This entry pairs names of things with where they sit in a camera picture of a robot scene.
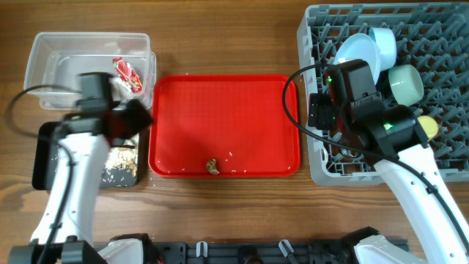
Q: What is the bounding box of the white tissue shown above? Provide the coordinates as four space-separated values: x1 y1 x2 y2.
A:
110 77 133 102

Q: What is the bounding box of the red snack wrapper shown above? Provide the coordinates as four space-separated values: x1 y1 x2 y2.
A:
112 57 143 94

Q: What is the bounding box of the light blue plate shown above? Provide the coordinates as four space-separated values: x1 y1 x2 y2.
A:
333 33 381 84

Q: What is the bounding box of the brown ginger piece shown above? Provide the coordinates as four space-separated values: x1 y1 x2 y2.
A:
206 158 220 175

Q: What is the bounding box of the light blue bowl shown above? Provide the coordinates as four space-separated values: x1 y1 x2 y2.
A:
369 27 396 71

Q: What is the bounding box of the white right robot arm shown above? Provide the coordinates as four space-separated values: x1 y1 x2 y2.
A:
309 92 468 263

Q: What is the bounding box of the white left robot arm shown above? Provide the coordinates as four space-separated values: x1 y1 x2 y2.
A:
8 99 158 263

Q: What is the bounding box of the black waste tray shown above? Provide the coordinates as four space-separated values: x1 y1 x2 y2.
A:
32 130 148 191

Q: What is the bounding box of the clear plastic waste bin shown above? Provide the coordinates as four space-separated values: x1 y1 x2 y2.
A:
23 32 157 109

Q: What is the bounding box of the grey dishwasher rack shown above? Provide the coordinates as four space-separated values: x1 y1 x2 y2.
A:
296 2 468 182

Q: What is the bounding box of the red serving tray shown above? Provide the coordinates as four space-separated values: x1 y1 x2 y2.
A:
148 74 300 177

